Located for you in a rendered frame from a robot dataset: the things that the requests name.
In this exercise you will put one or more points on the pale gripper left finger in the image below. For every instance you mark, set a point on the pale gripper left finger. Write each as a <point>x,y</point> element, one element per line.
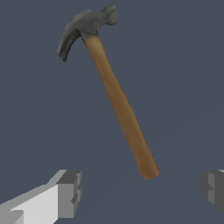
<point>43,201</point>

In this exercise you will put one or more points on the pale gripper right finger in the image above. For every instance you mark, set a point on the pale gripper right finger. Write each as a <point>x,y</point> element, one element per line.
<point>215,188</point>

